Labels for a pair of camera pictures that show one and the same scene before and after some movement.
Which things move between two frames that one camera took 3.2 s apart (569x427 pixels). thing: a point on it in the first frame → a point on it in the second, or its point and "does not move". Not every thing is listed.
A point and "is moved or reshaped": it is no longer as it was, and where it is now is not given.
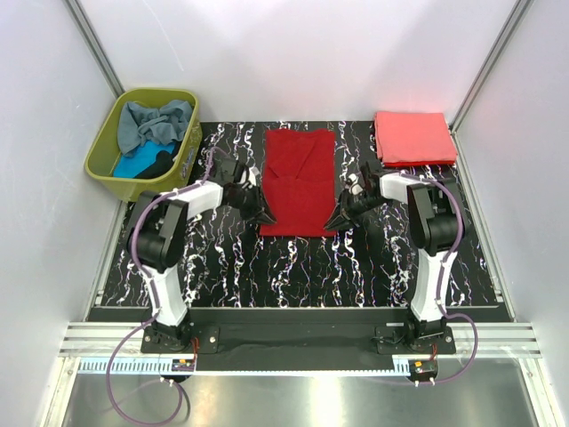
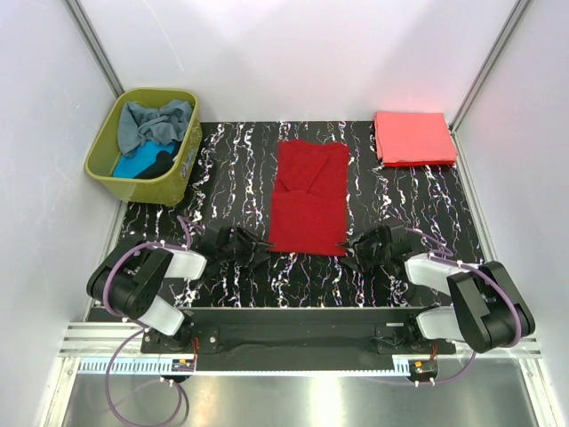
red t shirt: (300, 181) is moved or reshaped
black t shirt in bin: (162, 165) does not move
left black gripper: (264, 218) → (249, 244)
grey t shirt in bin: (138, 126) does not move
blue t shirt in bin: (131, 166) does not move
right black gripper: (339, 221) → (361, 245)
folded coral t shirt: (414, 137) does not move
